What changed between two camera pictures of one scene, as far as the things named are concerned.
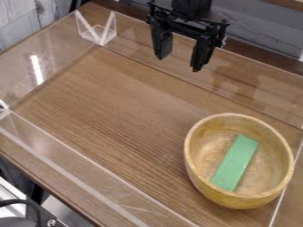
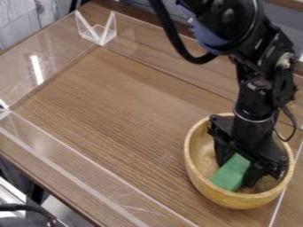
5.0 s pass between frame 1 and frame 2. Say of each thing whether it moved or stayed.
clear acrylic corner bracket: stayed
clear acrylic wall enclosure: stayed
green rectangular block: stayed
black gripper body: moved
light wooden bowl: stayed
